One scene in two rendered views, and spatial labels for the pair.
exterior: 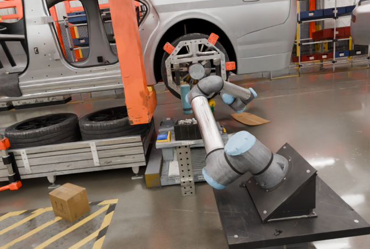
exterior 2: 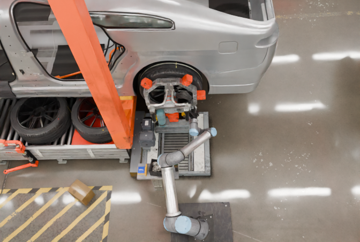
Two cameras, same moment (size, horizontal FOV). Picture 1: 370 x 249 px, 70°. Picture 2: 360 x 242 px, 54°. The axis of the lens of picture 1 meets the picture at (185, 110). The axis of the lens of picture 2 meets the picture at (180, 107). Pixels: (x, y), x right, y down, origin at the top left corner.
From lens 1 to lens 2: 2.77 m
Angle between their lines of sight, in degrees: 42
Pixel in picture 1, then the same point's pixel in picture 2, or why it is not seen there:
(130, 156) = (118, 154)
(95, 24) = not seen: outside the picture
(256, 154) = (190, 233)
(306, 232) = not seen: outside the picture
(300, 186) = not seen: outside the picture
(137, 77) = (121, 131)
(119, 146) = (109, 150)
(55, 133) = (54, 130)
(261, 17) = (235, 63)
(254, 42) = (226, 77)
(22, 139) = (31, 138)
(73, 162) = (75, 154)
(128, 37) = (111, 115)
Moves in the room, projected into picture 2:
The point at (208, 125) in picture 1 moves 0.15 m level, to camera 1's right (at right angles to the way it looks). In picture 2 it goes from (170, 195) to (186, 195)
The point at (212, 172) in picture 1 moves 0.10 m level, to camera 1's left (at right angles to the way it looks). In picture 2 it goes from (167, 227) to (157, 228)
